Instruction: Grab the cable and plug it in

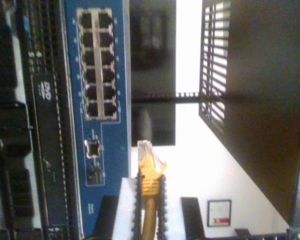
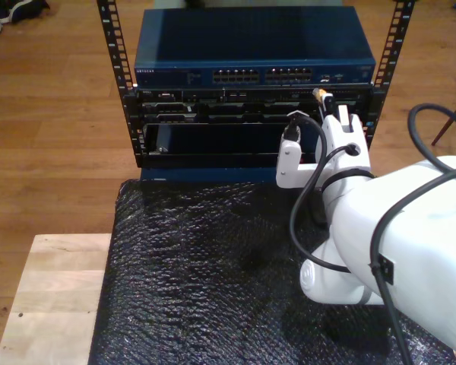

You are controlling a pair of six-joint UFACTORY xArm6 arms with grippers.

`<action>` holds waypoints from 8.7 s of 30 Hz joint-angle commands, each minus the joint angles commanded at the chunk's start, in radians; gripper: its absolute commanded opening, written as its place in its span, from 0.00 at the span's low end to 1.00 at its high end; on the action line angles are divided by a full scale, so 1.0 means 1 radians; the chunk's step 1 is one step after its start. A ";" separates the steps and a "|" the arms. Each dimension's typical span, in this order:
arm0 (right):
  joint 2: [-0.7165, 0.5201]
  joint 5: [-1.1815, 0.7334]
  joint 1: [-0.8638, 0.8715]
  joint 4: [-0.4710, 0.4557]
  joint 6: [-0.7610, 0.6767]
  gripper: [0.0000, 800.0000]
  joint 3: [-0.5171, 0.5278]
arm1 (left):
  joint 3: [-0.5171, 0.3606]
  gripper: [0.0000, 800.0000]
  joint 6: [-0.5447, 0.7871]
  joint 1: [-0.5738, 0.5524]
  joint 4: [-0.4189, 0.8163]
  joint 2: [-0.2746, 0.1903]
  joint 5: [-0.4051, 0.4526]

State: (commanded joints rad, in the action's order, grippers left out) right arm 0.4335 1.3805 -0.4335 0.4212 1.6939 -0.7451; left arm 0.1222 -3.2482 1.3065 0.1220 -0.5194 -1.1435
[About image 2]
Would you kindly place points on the black rack server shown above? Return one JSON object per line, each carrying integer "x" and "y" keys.
{"x": 232, "y": 102}

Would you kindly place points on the brown wooden chair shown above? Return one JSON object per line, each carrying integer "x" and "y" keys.
{"x": 452, "y": 119}

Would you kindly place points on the black rack tray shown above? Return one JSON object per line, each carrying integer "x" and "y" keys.
{"x": 213, "y": 159}

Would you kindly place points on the blue rack platform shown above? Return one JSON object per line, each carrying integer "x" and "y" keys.
{"x": 213, "y": 174}

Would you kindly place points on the black bubble mat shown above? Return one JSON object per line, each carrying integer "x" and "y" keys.
{"x": 194, "y": 285}

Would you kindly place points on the black sneaker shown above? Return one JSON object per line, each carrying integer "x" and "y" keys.
{"x": 23, "y": 9}

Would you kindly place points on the blue network switch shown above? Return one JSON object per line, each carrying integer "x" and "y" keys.
{"x": 251, "y": 38}

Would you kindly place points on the black rack frame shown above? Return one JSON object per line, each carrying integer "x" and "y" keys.
{"x": 130, "y": 125}

